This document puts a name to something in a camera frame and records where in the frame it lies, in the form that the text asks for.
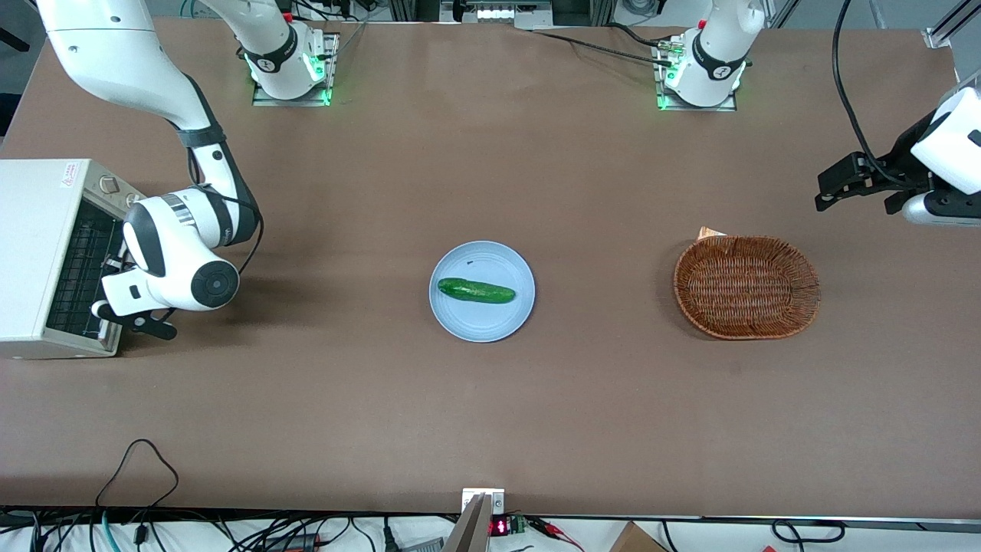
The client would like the white toaster oven body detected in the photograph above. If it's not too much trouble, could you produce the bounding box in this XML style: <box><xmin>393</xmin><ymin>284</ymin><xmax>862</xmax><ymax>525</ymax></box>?
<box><xmin>0</xmin><ymin>159</ymin><xmax>148</xmax><ymax>360</ymax></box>

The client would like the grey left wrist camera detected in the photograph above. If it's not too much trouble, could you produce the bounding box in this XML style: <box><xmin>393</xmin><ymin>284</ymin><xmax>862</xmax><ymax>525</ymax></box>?
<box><xmin>903</xmin><ymin>192</ymin><xmax>981</xmax><ymax>228</ymax></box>

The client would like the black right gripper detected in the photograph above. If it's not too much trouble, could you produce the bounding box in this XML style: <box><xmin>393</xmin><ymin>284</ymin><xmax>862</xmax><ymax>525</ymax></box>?
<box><xmin>92</xmin><ymin>257</ymin><xmax>179</xmax><ymax>342</ymax></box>

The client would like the metal oven rack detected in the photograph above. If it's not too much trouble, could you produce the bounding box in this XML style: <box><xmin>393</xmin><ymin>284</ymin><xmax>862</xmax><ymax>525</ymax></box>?
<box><xmin>48</xmin><ymin>201</ymin><xmax>127</xmax><ymax>338</ymax></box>

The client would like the long black power cable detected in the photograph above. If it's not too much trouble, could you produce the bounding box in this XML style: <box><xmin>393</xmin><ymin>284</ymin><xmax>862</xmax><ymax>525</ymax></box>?
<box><xmin>533</xmin><ymin>29</ymin><xmax>675</xmax><ymax>66</ymax></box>

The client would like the black coiled floor cable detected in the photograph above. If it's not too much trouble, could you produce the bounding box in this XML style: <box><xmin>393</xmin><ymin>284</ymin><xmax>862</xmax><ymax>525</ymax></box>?
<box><xmin>770</xmin><ymin>519</ymin><xmax>848</xmax><ymax>545</ymax></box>

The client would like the black looped table cable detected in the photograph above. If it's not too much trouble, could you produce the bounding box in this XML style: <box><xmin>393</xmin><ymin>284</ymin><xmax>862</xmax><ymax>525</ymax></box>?
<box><xmin>95</xmin><ymin>439</ymin><xmax>181</xmax><ymax>508</ymax></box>

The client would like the light blue plate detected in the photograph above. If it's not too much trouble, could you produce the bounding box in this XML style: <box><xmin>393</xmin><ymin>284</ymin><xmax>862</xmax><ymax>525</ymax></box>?
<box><xmin>429</xmin><ymin>241</ymin><xmax>536</xmax><ymax>343</ymax></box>

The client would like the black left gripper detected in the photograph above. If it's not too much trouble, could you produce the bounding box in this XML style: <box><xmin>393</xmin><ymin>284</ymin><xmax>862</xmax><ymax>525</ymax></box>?
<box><xmin>815</xmin><ymin>115</ymin><xmax>940</xmax><ymax>215</ymax></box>

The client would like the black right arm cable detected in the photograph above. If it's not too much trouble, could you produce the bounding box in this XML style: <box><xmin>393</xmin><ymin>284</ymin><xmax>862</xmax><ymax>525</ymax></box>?
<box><xmin>188</xmin><ymin>142</ymin><xmax>266</xmax><ymax>278</ymax></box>

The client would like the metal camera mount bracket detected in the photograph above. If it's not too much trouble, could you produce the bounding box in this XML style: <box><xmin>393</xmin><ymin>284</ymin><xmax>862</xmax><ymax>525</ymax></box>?
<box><xmin>443</xmin><ymin>488</ymin><xmax>507</xmax><ymax>552</ymax></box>

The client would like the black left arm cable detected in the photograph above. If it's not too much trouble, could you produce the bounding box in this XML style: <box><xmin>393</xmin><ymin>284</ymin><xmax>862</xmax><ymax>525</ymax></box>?
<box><xmin>832</xmin><ymin>0</ymin><xmax>884</xmax><ymax>176</ymax></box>

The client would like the oven door with handle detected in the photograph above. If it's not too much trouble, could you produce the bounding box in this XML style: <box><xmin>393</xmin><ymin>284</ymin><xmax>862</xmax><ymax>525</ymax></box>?
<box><xmin>98</xmin><ymin>314</ymin><xmax>127</xmax><ymax>358</ymax></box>

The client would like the red alligator clip lead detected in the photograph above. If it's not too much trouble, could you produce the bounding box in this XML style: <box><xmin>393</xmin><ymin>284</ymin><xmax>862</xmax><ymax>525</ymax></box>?
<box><xmin>529</xmin><ymin>517</ymin><xmax>585</xmax><ymax>551</ymax></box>

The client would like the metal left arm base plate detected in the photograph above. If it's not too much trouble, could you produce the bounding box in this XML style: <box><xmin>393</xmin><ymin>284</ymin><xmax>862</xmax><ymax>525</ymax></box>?
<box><xmin>655</xmin><ymin>34</ymin><xmax>739</xmax><ymax>113</ymax></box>

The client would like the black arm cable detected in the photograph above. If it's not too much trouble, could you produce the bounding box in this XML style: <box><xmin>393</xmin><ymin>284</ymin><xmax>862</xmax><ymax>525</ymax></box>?
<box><xmin>832</xmin><ymin>0</ymin><xmax>884</xmax><ymax>176</ymax></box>
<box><xmin>188</xmin><ymin>142</ymin><xmax>266</xmax><ymax>278</ymax></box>

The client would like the aluminium profile rail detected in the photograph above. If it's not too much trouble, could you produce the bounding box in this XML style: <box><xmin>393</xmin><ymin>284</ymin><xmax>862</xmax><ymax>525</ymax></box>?
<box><xmin>924</xmin><ymin>0</ymin><xmax>981</xmax><ymax>49</ymax></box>

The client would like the green cucumber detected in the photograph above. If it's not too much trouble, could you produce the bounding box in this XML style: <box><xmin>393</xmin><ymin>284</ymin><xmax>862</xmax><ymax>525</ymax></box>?
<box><xmin>438</xmin><ymin>278</ymin><xmax>517</xmax><ymax>304</ymax></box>

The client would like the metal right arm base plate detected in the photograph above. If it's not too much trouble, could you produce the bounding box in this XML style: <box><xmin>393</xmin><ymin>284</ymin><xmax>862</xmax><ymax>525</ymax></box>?
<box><xmin>253</xmin><ymin>32</ymin><xmax>340</xmax><ymax>107</ymax></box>

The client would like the brown wicker basket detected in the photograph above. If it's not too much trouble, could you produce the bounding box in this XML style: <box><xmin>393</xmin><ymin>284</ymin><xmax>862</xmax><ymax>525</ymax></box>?
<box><xmin>674</xmin><ymin>235</ymin><xmax>822</xmax><ymax>340</ymax></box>

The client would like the brown cardboard box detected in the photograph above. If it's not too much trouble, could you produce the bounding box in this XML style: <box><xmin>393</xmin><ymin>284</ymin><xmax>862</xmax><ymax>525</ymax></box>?
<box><xmin>609</xmin><ymin>521</ymin><xmax>669</xmax><ymax>552</ymax></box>

